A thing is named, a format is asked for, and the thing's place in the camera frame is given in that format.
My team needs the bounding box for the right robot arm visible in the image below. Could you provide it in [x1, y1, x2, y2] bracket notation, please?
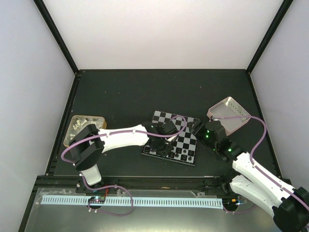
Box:
[188, 120, 309, 232]

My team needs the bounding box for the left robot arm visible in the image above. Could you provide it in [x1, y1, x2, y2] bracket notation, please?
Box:
[65, 121, 179, 193]

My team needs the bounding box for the gold tin with white pieces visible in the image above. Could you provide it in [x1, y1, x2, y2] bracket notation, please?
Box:
[63, 115, 107, 147]

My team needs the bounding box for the black and white chessboard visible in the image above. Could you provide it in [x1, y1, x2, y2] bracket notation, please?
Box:
[141, 110, 199, 167]

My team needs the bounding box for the pink metal tin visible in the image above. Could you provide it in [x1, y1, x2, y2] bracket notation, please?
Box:
[207, 97, 251, 135]

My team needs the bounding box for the white slotted cable duct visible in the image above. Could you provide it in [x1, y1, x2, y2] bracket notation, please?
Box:
[41, 195, 223, 209]

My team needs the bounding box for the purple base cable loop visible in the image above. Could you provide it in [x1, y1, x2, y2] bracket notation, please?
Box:
[87, 185, 134, 216]

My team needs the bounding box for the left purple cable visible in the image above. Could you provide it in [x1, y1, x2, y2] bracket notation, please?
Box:
[61, 115, 188, 193]

